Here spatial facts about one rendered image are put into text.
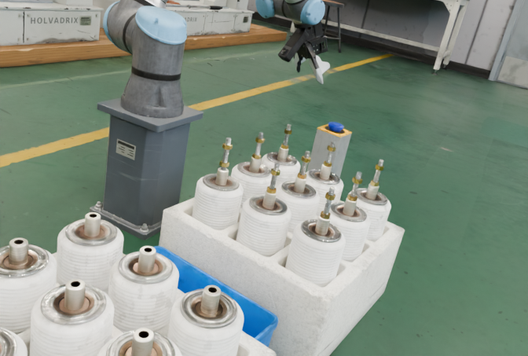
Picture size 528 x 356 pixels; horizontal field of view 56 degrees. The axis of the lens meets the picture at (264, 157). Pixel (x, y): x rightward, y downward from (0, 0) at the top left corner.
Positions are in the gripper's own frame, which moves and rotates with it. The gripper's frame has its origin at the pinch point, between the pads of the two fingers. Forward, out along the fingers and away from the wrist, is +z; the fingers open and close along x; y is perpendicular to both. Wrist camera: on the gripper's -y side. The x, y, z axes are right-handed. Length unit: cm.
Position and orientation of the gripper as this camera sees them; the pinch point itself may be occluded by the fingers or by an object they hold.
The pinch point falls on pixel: (308, 78)
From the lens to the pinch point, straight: 173.8
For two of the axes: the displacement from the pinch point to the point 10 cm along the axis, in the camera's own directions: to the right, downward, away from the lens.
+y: 8.6, -4.1, 3.1
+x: -4.7, -3.9, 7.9
